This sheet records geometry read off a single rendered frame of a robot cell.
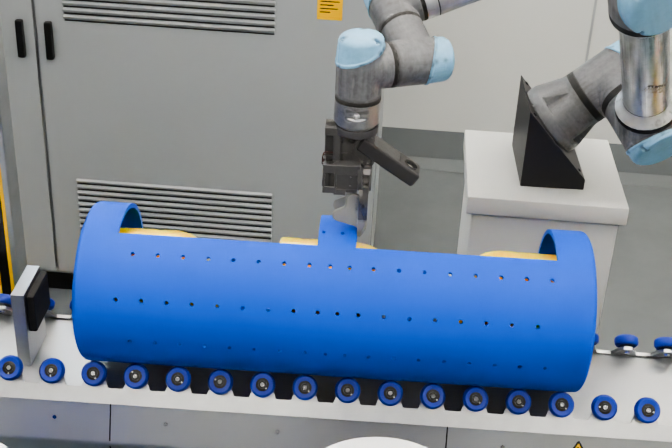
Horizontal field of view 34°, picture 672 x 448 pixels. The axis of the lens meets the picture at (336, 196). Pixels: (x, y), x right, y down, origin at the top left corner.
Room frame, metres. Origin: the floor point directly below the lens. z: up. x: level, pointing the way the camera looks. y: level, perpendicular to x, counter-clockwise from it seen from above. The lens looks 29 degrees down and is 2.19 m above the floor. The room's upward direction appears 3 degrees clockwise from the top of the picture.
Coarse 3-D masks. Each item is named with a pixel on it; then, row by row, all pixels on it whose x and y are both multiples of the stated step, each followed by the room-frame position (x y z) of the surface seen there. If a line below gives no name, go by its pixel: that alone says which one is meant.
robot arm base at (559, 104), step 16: (560, 80) 2.09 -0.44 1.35; (576, 80) 2.06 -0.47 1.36; (528, 96) 2.08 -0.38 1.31; (544, 96) 2.06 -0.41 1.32; (560, 96) 2.05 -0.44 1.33; (576, 96) 2.04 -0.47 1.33; (544, 112) 2.03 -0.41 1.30; (560, 112) 2.02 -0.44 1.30; (576, 112) 2.03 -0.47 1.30; (592, 112) 2.03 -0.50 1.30; (560, 128) 2.01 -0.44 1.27; (576, 128) 2.02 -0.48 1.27; (560, 144) 2.02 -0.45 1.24; (576, 144) 2.04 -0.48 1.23
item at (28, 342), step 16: (32, 272) 1.69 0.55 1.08; (16, 288) 1.64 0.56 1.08; (32, 288) 1.65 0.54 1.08; (48, 288) 1.70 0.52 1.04; (16, 304) 1.61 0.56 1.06; (32, 304) 1.62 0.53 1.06; (48, 304) 1.69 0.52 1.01; (16, 320) 1.61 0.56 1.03; (32, 320) 1.62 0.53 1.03; (16, 336) 1.61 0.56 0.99; (32, 336) 1.64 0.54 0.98; (32, 352) 1.63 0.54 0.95
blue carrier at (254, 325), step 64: (128, 256) 1.57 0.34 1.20; (192, 256) 1.57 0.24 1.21; (256, 256) 1.57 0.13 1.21; (320, 256) 1.58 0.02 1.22; (384, 256) 1.58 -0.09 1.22; (448, 256) 1.58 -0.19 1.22; (576, 256) 1.60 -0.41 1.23; (128, 320) 1.52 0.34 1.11; (192, 320) 1.51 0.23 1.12; (256, 320) 1.51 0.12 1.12; (320, 320) 1.51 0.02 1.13; (384, 320) 1.51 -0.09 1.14; (448, 320) 1.51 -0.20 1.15; (512, 320) 1.51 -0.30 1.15; (576, 320) 1.51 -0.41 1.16; (512, 384) 1.52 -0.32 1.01; (576, 384) 1.51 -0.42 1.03
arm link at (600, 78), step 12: (612, 48) 2.07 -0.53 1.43; (588, 60) 2.10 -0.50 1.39; (600, 60) 2.07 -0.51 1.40; (612, 60) 2.05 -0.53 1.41; (576, 72) 2.08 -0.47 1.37; (588, 72) 2.06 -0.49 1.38; (600, 72) 2.04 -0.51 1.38; (612, 72) 2.03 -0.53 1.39; (588, 84) 2.04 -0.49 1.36; (600, 84) 2.03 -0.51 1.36; (612, 84) 2.01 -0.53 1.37; (588, 96) 2.03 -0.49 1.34; (600, 96) 2.02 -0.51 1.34; (612, 96) 1.99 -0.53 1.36; (600, 108) 2.03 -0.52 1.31
